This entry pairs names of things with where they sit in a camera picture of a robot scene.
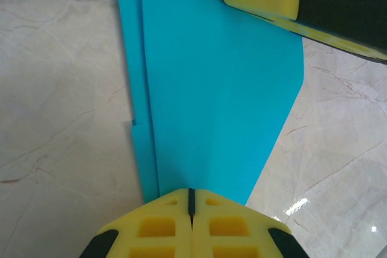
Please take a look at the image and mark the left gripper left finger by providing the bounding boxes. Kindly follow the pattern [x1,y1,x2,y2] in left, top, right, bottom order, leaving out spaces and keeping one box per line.
[79,188,194,258]

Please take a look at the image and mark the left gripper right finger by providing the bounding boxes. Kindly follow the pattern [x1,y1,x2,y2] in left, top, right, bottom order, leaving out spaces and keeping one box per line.
[192,189,310,258]

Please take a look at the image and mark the blue paper sheet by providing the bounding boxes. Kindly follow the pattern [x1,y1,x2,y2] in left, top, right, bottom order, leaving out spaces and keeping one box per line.
[113,0,305,207]

